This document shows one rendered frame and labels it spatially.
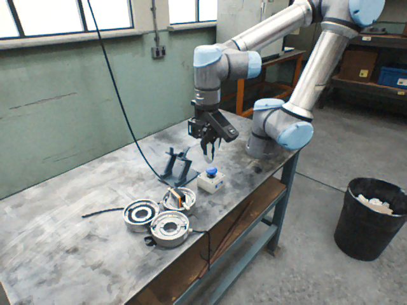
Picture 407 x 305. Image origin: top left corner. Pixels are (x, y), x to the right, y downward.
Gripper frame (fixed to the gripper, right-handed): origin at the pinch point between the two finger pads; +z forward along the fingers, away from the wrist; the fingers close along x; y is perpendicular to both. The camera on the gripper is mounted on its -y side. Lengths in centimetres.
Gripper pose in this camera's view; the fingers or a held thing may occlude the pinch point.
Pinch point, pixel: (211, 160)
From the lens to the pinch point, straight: 84.4
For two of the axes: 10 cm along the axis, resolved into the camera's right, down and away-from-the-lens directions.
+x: -6.7, 4.0, -6.3
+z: 0.0, 8.4, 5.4
